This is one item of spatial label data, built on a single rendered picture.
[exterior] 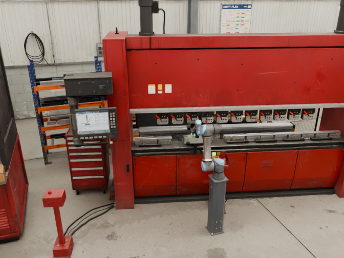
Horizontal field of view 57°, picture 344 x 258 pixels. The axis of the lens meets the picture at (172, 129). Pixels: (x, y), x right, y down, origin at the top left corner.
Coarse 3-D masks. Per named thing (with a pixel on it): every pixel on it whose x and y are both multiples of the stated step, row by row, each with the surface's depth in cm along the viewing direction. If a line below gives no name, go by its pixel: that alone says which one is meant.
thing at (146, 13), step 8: (144, 0) 363; (152, 0) 367; (144, 8) 367; (152, 8) 371; (160, 8) 375; (144, 16) 371; (152, 16) 376; (144, 24) 374; (152, 24) 379; (144, 32) 378; (152, 32) 382
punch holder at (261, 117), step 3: (261, 111) 424; (264, 111) 424; (267, 111) 424; (270, 111) 425; (261, 114) 425; (264, 114) 425; (267, 114) 426; (261, 117) 426; (264, 117) 427; (267, 117) 429; (270, 117) 428; (261, 120) 428; (264, 120) 428; (267, 120) 429
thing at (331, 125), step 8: (328, 112) 486; (336, 112) 465; (320, 120) 508; (328, 120) 486; (336, 120) 465; (320, 128) 509; (328, 128) 487; (336, 128) 466; (336, 184) 471; (336, 192) 471
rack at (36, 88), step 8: (96, 56) 566; (32, 64) 536; (96, 64) 571; (32, 72) 495; (32, 80) 500; (32, 88) 504; (40, 88) 508; (48, 88) 512; (56, 88) 516; (64, 88) 520; (80, 104) 539; (88, 104) 543; (96, 104) 548; (104, 104) 552; (40, 112) 569; (40, 120) 526; (48, 120) 562; (40, 128) 531; (48, 128) 536; (56, 128) 540; (40, 136) 538; (48, 136) 588; (136, 136) 596; (56, 144) 552; (64, 144) 555; (48, 152) 599
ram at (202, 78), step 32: (128, 64) 384; (160, 64) 388; (192, 64) 391; (224, 64) 395; (256, 64) 398; (288, 64) 402; (320, 64) 405; (160, 96) 403; (192, 96) 407; (224, 96) 411; (256, 96) 415; (288, 96) 419; (320, 96) 423
